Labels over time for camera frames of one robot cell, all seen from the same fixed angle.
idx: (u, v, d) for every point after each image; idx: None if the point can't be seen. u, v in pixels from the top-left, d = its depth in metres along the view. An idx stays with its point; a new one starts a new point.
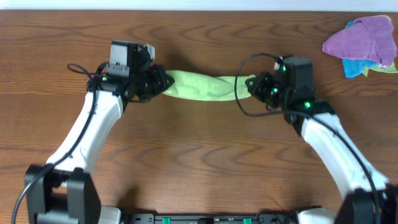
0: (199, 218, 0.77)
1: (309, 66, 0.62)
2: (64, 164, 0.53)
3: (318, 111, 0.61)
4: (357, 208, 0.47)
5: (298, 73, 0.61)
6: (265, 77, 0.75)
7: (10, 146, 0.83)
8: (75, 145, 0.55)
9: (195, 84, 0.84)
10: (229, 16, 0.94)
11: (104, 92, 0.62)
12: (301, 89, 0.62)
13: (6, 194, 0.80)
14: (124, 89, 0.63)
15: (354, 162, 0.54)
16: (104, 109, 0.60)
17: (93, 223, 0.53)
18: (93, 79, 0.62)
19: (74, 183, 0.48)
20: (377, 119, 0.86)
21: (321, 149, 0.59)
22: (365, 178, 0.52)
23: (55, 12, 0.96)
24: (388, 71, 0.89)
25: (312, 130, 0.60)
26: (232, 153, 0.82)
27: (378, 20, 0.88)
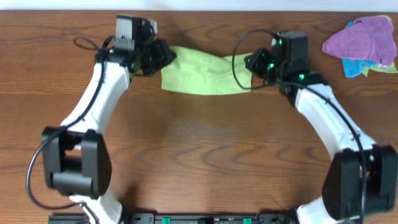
0: (199, 218, 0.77)
1: (304, 40, 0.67)
2: (78, 126, 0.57)
3: (311, 81, 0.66)
4: (344, 167, 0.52)
5: (293, 46, 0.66)
6: (262, 53, 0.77)
7: (10, 146, 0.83)
8: (87, 109, 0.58)
9: (196, 60, 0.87)
10: (229, 16, 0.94)
11: (112, 63, 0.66)
12: (296, 61, 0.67)
13: (6, 194, 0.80)
14: (130, 61, 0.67)
15: (342, 126, 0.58)
16: (112, 78, 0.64)
17: (104, 184, 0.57)
18: (101, 51, 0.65)
19: (88, 142, 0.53)
20: (377, 119, 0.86)
21: (314, 117, 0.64)
22: (352, 140, 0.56)
23: (54, 12, 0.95)
24: (388, 71, 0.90)
25: (305, 101, 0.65)
26: (232, 152, 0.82)
27: (379, 20, 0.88)
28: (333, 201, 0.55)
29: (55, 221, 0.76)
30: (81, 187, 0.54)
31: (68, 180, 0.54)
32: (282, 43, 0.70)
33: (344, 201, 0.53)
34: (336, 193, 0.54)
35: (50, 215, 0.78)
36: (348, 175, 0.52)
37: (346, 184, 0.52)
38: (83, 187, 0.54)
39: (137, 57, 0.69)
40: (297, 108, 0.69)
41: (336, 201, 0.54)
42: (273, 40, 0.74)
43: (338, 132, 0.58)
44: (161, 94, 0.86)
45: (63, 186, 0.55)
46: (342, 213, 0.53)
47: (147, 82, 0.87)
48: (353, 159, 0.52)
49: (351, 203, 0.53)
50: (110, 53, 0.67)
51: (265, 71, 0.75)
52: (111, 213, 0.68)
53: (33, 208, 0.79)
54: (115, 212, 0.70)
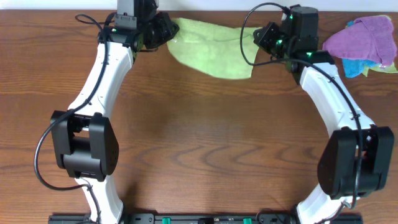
0: (199, 218, 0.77)
1: (314, 16, 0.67)
2: (84, 110, 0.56)
3: (318, 60, 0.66)
4: (341, 144, 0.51)
5: (303, 23, 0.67)
6: (271, 28, 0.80)
7: (9, 146, 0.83)
8: (92, 93, 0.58)
9: (199, 30, 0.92)
10: (228, 16, 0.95)
11: (115, 43, 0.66)
12: (305, 38, 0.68)
13: (5, 195, 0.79)
14: (133, 40, 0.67)
15: (344, 104, 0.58)
16: (117, 60, 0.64)
17: (113, 163, 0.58)
18: (104, 30, 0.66)
19: (95, 123, 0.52)
20: (378, 118, 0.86)
21: (316, 94, 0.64)
22: (352, 120, 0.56)
23: (55, 12, 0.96)
24: (388, 71, 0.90)
25: (310, 78, 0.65)
26: (232, 152, 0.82)
27: (378, 20, 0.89)
28: (328, 177, 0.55)
29: (55, 221, 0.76)
30: (91, 165, 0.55)
31: (77, 160, 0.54)
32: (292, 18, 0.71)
33: (338, 178, 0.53)
34: (330, 169, 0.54)
35: (50, 215, 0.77)
36: (345, 154, 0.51)
37: (341, 162, 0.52)
38: (91, 167, 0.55)
39: (138, 34, 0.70)
40: (301, 85, 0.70)
41: (330, 177, 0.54)
42: (284, 15, 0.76)
43: (339, 110, 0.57)
44: (161, 95, 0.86)
45: (73, 166, 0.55)
46: (335, 189, 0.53)
47: (147, 83, 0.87)
48: (351, 137, 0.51)
49: (345, 180, 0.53)
50: (112, 31, 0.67)
51: (273, 46, 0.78)
52: (114, 208, 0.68)
53: (32, 208, 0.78)
54: (118, 209, 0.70)
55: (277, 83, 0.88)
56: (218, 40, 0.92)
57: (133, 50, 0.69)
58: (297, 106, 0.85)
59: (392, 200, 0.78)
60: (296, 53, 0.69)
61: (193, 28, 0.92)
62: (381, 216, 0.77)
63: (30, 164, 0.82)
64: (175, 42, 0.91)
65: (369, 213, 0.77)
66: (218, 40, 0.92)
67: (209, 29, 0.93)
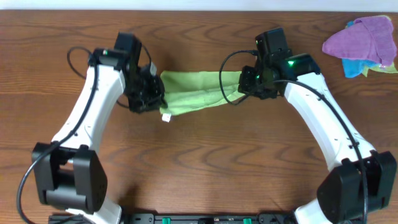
0: (199, 218, 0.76)
1: (280, 32, 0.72)
2: (70, 141, 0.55)
3: (303, 70, 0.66)
4: (345, 182, 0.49)
5: (270, 39, 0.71)
6: (247, 70, 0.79)
7: (9, 146, 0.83)
8: (79, 123, 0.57)
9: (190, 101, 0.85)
10: (227, 16, 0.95)
11: (105, 66, 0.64)
12: (277, 51, 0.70)
13: (5, 195, 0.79)
14: (125, 63, 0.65)
15: (340, 129, 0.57)
16: (106, 84, 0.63)
17: (100, 197, 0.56)
18: (93, 55, 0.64)
19: (79, 160, 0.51)
20: (379, 118, 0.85)
21: (306, 113, 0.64)
22: (351, 148, 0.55)
23: (56, 12, 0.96)
24: (388, 71, 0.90)
25: (299, 95, 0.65)
26: (232, 153, 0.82)
27: (378, 20, 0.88)
28: (330, 207, 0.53)
29: (55, 221, 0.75)
30: (74, 203, 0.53)
31: (61, 197, 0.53)
32: (259, 43, 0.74)
33: (342, 210, 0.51)
34: (334, 201, 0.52)
35: (50, 215, 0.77)
36: (349, 188, 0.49)
37: (346, 196, 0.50)
38: (76, 204, 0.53)
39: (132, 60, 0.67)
40: (288, 99, 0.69)
41: (333, 207, 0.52)
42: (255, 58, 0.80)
43: (335, 138, 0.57)
44: None
45: (57, 203, 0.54)
46: (339, 219, 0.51)
47: None
48: (353, 172, 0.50)
49: (349, 210, 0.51)
50: (103, 53, 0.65)
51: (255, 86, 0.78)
52: (110, 218, 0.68)
53: (32, 208, 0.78)
54: (115, 214, 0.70)
55: None
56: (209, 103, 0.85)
57: (126, 74, 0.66)
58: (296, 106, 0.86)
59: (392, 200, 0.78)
60: (277, 63, 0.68)
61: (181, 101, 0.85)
62: (381, 216, 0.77)
63: (29, 164, 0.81)
64: (169, 119, 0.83)
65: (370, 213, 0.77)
66: (209, 102, 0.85)
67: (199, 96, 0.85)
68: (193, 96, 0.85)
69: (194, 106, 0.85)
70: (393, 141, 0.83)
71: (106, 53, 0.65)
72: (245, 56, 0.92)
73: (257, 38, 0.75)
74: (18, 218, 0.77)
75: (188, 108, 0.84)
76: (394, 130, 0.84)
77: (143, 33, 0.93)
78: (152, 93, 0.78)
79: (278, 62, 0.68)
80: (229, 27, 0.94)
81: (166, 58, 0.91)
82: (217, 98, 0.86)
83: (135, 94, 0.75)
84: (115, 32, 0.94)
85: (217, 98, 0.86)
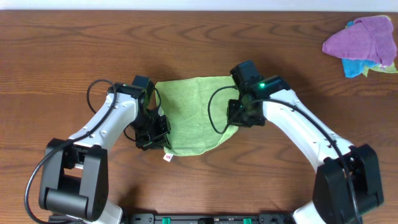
0: (199, 218, 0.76)
1: (250, 62, 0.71)
2: (84, 141, 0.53)
3: (274, 89, 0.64)
4: (330, 180, 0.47)
5: (242, 71, 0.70)
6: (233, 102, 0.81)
7: (10, 146, 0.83)
8: (96, 127, 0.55)
9: (191, 143, 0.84)
10: (228, 16, 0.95)
11: (124, 94, 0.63)
12: (250, 79, 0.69)
13: (5, 194, 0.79)
14: (140, 96, 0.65)
15: (317, 133, 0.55)
16: (122, 106, 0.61)
17: (100, 207, 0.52)
18: (115, 85, 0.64)
19: (90, 157, 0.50)
20: (379, 118, 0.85)
21: (286, 126, 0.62)
22: (330, 147, 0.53)
23: (56, 12, 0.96)
24: (388, 71, 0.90)
25: (274, 110, 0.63)
26: (232, 153, 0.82)
27: (378, 20, 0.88)
28: (328, 211, 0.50)
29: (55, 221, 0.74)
30: (73, 210, 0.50)
31: (61, 201, 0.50)
32: (233, 76, 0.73)
33: (338, 211, 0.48)
34: (327, 203, 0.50)
35: (50, 215, 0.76)
36: (337, 186, 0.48)
37: (336, 195, 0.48)
38: (76, 211, 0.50)
39: (146, 93, 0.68)
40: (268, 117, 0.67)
41: (329, 211, 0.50)
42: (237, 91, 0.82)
43: (314, 140, 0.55)
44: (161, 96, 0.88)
45: (56, 207, 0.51)
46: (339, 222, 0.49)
47: None
48: (336, 169, 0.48)
49: (345, 210, 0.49)
50: (124, 86, 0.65)
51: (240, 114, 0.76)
52: (110, 220, 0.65)
53: (32, 208, 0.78)
54: (115, 217, 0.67)
55: None
56: (209, 145, 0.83)
57: (140, 107, 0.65)
58: None
59: (393, 200, 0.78)
60: (250, 88, 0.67)
61: (183, 141, 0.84)
62: (382, 216, 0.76)
63: (29, 163, 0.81)
64: (168, 160, 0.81)
65: (370, 213, 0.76)
66: (209, 144, 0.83)
67: (199, 139, 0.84)
68: (193, 139, 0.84)
69: (195, 147, 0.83)
70: (393, 141, 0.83)
71: (126, 85, 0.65)
72: (245, 55, 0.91)
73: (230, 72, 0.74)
74: (17, 218, 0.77)
75: (189, 150, 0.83)
76: (393, 130, 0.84)
77: (143, 33, 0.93)
78: (158, 130, 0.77)
79: (251, 88, 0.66)
80: (229, 27, 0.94)
81: (166, 58, 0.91)
82: (216, 138, 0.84)
83: (142, 129, 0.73)
84: (115, 32, 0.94)
85: (216, 137, 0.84)
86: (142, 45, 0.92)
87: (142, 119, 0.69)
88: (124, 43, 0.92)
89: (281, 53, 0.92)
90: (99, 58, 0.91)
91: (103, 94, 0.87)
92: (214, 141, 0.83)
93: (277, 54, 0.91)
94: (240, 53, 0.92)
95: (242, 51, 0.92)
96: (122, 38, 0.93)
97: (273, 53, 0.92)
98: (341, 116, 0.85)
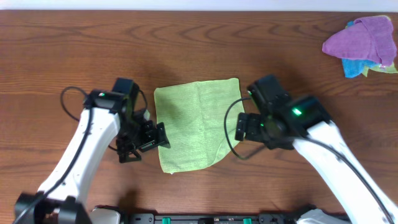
0: (199, 218, 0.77)
1: (269, 78, 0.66)
2: (56, 191, 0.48)
3: (310, 117, 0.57)
4: None
5: (262, 89, 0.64)
6: (253, 117, 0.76)
7: (10, 147, 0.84)
8: (68, 170, 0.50)
9: (193, 156, 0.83)
10: (228, 16, 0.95)
11: (100, 109, 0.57)
12: (275, 98, 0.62)
13: (7, 194, 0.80)
14: (122, 104, 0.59)
15: (370, 198, 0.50)
16: (100, 128, 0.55)
17: None
18: (89, 97, 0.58)
19: (66, 213, 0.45)
20: (377, 119, 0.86)
21: (329, 176, 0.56)
22: (385, 220, 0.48)
23: (55, 11, 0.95)
24: (388, 71, 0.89)
25: (315, 153, 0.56)
26: (232, 153, 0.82)
27: (378, 20, 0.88)
28: None
29: None
30: None
31: None
32: (252, 93, 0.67)
33: None
34: None
35: None
36: None
37: None
38: None
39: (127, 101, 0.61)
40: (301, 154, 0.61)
41: None
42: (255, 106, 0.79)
43: (365, 209, 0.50)
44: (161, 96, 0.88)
45: None
46: None
47: (148, 83, 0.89)
48: None
49: None
50: (100, 95, 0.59)
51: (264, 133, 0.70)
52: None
53: None
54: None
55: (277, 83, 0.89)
56: (209, 157, 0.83)
57: (121, 117, 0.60)
58: None
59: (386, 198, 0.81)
60: (280, 114, 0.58)
61: (185, 154, 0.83)
62: None
63: (30, 163, 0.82)
64: (171, 173, 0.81)
65: None
66: (210, 155, 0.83)
67: (200, 150, 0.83)
68: (195, 150, 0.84)
69: (196, 160, 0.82)
70: (389, 142, 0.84)
71: (103, 94, 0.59)
72: (245, 55, 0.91)
73: (249, 87, 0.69)
74: None
75: (190, 162, 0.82)
76: (392, 131, 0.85)
77: (143, 33, 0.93)
78: (143, 137, 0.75)
79: (281, 111, 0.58)
80: (229, 27, 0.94)
81: (165, 59, 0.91)
82: (216, 149, 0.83)
83: (127, 139, 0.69)
84: (115, 32, 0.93)
85: (217, 149, 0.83)
86: (142, 45, 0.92)
87: (127, 127, 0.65)
88: (125, 44, 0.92)
89: (280, 54, 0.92)
90: (99, 58, 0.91)
91: None
92: (216, 153, 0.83)
93: (276, 55, 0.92)
94: (240, 53, 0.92)
95: (242, 51, 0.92)
96: (122, 38, 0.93)
97: (273, 53, 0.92)
98: (339, 117, 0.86)
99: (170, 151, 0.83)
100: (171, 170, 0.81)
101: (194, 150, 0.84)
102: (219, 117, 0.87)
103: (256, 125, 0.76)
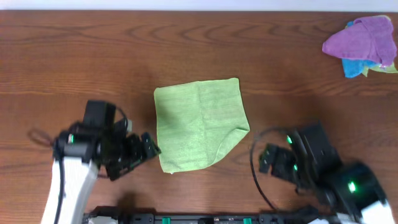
0: (199, 218, 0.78)
1: (315, 127, 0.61)
2: None
3: (366, 198, 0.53)
4: None
5: (309, 142, 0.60)
6: (284, 155, 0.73)
7: (10, 146, 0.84)
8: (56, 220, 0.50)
9: (194, 156, 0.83)
10: (228, 16, 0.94)
11: (71, 159, 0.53)
12: (321, 156, 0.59)
13: (7, 194, 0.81)
14: (96, 144, 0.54)
15: None
16: (75, 181, 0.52)
17: None
18: (56, 148, 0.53)
19: None
20: (377, 119, 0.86)
21: None
22: None
23: (54, 12, 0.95)
24: (388, 71, 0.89)
25: None
26: (232, 153, 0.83)
27: (378, 20, 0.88)
28: None
29: None
30: None
31: None
32: (297, 140, 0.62)
33: None
34: None
35: None
36: None
37: None
38: None
39: (102, 137, 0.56)
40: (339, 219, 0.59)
41: None
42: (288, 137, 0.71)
43: None
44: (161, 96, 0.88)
45: None
46: None
47: (148, 83, 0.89)
48: None
49: None
50: (69, 140, 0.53)
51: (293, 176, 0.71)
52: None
53: (33, 208, 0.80)
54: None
55: (277, 83, 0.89)
56: (209, 157, 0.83)
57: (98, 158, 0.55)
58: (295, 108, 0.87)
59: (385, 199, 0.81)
60: (329, 183, 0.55)
61: (185, 154, 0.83)
62: None
63: (30, 164, 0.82)
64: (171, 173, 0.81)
65: None
66: (210, 155, 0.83)
67: (200, 151, 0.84)
68: (195, 150, 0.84)
69: (197, 160, 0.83)
70: (389, 142, 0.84)
71: (72, 139, 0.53)
72: (245, 55, 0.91)
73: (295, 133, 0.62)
74: (20, 218, 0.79)
75: (190, 162, 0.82)
76: (392, 131, 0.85)
77: (144, 33, 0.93)
78: (130, 155, 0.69)
79: (331, 182, 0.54)
80: (229, 27, 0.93)
81: (165, 59, 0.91)
82: (217, 149, 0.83)
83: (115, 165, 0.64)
84: (115, 32, 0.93)
85: (217, 149, 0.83)
86: (142, 45, 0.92)
87: (112, 156, 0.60)
88: (125, 44, 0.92)
89: (280, 54, 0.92)
90: (99, 59, 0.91)
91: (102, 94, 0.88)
92: (216, 153, 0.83)
93: (277, 55, 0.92)
94: (240, 53, 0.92)
95: (242, 51, 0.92)
96: (122, 39, 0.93)
97: (273, 53, 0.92)
98: (339, 117, 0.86)
99: (170, 151, 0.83)
100: (171, 169, 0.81)
101: (194, 150, 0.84)
102: (219, 116, 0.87)
103: (285, 161, 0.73)
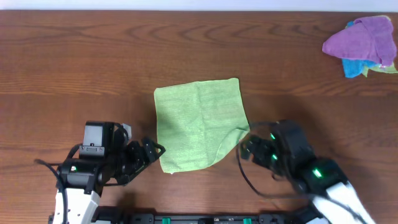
0: (199, 218, 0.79)
1: (296, 128, 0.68)
2: None
3: (328, 178, 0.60)
4: None
5: (286, 139, 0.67)
6: (265, 145, 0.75)
7: (10, 147, 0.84)
8: None
9: (194, 156, 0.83)
10: (229, 16, 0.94)
11: (73, 189, 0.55)
12: (298, 152, 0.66)
13: (8, 194, 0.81)
14: (97, 172, 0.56)
15: None
16: (78, 208, 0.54)
17: None
18: (58, 177, 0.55)
19: None
20: (377, 119, 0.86)
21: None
22: None
23: (53, 11, 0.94)
24: (388, 71, 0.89)
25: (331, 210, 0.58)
26: (232, 153, 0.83)
27: (378, 20, 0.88)
28: None
29: None
30: None
31: None
32: (278, 139, 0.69)
33: None
34: None
35: (50, 214, 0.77)
36: None
37: None
38: None
39: (104, 165, 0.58)
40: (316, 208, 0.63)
41: None
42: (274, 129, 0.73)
43: None
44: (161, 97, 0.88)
45: None
46: None
47: (148, 83, 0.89)
48: None
49: None
50: (72, 169, 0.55)
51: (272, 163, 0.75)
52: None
53: (35, 208, 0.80)
54: None
55: (277, 83, 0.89)
56: (210, 157, 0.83)
57: (100, 183, 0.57)
58: (295, 109, 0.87)
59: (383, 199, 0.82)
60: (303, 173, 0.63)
61: (185, 154, 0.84)
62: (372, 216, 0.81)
63: (30, 164, 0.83)
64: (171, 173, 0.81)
65: None
66: (210, 155, 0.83)
67: (200, 151, 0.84)
68: (195, 150, 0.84)
69: (197, 160, 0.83)
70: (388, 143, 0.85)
71: (75, 168, 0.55)
72: (245, 55, 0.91)
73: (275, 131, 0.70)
74: (21, 217, 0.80)
75: (190, 162, 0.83)
76: (391, 132, 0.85)
77: (143, 33, 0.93)
78: (133, 161, 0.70)
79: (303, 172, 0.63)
80: (229, 27, 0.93)
81: (165, 60, 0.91)
82: (217, 150, 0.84)
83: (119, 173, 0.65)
84: (114, 32, 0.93)
85: (217, 149, 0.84)
86: (142, 45, 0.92)
87: (112, 171, 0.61)
88: (124, 44, 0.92)
89: (281, 54, 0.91)
90: (99, 59, 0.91)
91: (102, 94, 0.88)
92: (216, 153, 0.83)
93: (277, 55, 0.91)
94: (240, 53, 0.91)
95: (242, 51, 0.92)
96: (122, 39, 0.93)
97: (273, 53, 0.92)
98: (339, 117, 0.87)
99: (170, 151, 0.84)
100: (171, 169, 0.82)
101: (194, 151, 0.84)
102: (218, 117, 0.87)
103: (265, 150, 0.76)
